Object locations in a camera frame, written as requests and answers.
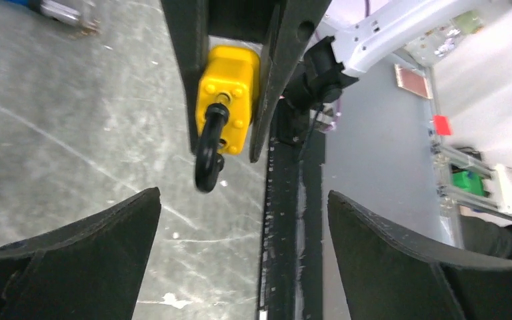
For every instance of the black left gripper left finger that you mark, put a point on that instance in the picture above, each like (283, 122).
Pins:
(89, 269)

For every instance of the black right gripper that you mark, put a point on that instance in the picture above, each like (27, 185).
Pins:
(283, 27)

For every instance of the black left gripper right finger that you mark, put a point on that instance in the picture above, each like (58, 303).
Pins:
(391, 272)

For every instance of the yellow padlock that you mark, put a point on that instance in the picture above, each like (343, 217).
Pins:
(227, 92)

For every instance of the blue cable lock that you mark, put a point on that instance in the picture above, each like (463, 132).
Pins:
(79, 14)

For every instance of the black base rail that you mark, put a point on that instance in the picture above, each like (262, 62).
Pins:
(291, 260)

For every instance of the aluminium extrusion frame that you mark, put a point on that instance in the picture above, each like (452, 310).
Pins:
(464, 181)

